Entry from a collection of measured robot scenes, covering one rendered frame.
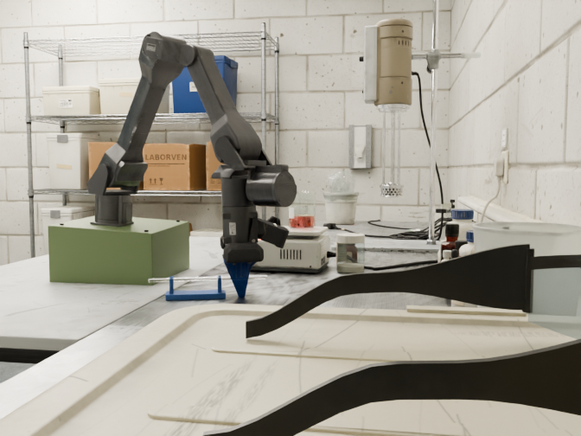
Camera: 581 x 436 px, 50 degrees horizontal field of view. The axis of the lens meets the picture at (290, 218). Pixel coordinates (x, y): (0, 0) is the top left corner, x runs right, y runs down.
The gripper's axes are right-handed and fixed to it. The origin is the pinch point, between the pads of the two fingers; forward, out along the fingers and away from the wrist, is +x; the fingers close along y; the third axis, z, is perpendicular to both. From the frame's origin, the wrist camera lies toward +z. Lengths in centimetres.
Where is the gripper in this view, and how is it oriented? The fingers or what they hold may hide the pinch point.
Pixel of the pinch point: (240, 277)
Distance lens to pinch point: 107.2
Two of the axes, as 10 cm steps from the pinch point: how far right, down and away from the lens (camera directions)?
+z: 9.9, -0.4, 1.4
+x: 0.2, 10.0, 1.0
